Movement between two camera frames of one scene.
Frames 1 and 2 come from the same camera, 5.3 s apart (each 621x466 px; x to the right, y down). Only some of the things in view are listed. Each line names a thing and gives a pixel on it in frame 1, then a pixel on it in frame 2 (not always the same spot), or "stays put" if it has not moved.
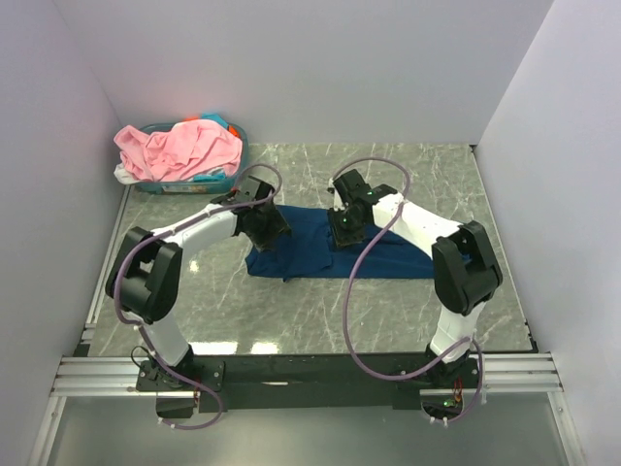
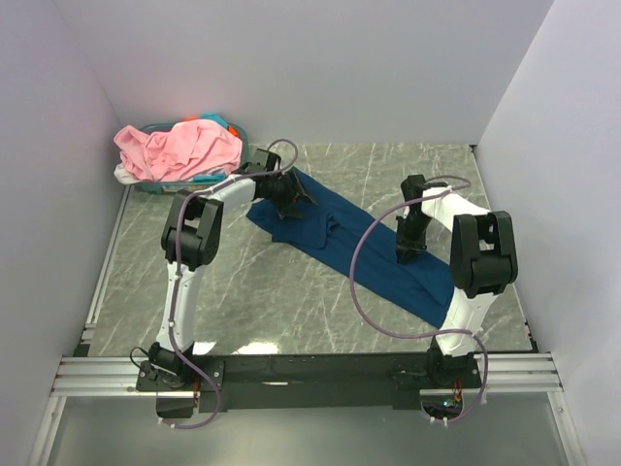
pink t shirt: x=184 y=149 stays put
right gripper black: x=340 y=238 -> x=411 y=248
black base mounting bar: x=189 y=387 stays put
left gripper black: x=277 y=227 -> x=295 y=194
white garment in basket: x=123 y=176 stays put
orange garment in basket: x=196 y=117 stays put
